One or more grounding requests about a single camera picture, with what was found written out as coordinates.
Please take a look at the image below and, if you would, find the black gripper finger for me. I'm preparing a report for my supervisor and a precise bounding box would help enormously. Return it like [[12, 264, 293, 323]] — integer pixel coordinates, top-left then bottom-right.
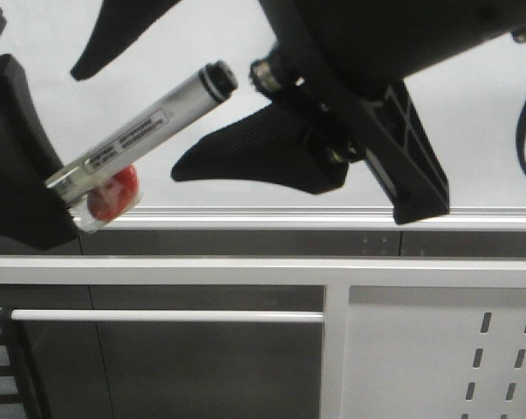
[[71, 0, 179, 81], [171, 105, 348, 195]]

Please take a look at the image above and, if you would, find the grey black striped chair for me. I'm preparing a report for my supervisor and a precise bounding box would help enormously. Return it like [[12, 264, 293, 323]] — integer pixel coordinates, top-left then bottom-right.
[[0, 307, 44, 418]]

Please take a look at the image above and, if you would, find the white whiteboard marker pen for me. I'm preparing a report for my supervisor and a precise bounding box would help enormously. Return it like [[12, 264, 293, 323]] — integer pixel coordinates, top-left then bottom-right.
[[45, 60, 237, 205]]

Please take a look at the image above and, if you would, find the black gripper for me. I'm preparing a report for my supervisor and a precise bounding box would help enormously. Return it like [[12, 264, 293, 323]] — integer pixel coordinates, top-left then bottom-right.
[[0, 54, 79, 251], [261, 1, 526, 224]]

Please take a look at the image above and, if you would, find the red round magnet on marker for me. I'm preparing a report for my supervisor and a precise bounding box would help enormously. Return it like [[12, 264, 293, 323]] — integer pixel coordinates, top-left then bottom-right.
[[78, 165, 140, 233]]

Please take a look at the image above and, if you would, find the white metal rack frame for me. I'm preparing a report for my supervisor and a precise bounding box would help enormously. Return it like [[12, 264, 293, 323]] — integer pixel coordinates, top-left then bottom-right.
[[0, 257, 526, 418]]

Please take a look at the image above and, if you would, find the white whiteboard with aluminium frame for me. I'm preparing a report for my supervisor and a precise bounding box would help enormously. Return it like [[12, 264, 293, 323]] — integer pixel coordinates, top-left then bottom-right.
[[0, 1, 526, 230]]

